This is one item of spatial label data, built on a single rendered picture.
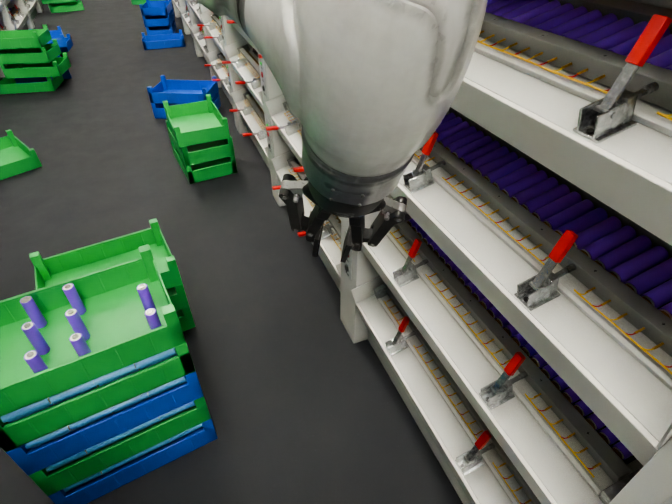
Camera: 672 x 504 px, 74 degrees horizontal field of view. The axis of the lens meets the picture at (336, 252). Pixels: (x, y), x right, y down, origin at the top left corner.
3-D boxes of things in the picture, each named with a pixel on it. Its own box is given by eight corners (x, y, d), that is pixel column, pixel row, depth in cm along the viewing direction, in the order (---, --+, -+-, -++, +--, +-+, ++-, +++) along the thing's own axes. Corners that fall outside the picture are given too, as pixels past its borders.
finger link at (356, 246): (351, 177, 45) (365, 178, 45) (356, 221, 56) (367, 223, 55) (344, 211, 44) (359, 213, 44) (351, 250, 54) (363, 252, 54)
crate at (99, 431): (27, 476, 74) (5, 453, 69) (24, 386, 87) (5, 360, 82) (204, 396, 85) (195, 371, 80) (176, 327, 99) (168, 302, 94)
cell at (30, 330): (38, 357, 73) (20, 331, 69) (37, 349, 74) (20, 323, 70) (50, 352, 73) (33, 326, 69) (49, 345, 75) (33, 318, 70)
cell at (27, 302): (19, 298, 74) (35, 324, 78) (19, 305, 73) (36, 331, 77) (31, 294, 75) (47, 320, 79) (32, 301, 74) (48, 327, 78)
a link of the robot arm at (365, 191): (413, 190, 32) (395, 221, 38) (426, 89, 35) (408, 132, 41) (290, 165, 32) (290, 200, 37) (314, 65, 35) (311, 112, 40)
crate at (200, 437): (64, 515, 84) (47, 497, 79) (56, 428, 97) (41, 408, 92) (218, 438, 96) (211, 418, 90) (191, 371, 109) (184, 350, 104)
